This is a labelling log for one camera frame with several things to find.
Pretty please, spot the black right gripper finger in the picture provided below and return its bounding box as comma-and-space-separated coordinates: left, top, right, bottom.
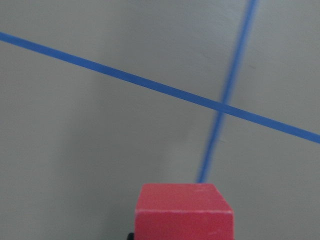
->
126, 232, 135, 240

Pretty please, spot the red block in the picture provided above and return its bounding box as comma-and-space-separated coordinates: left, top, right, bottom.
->
134, 183, 235, 240

